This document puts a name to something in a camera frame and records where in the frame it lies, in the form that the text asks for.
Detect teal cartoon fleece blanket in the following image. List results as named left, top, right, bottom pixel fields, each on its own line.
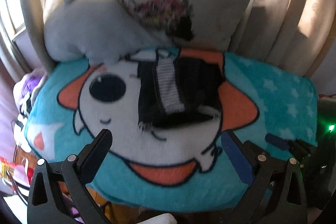
left=25, top=48, right=318, bottom=212

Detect black striped child pants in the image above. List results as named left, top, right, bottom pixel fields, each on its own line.
left=137, top=55, right=225, bottom=131

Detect light blue plush pillow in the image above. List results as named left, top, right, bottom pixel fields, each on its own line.
left=44, top=0, right=173, bottom=65

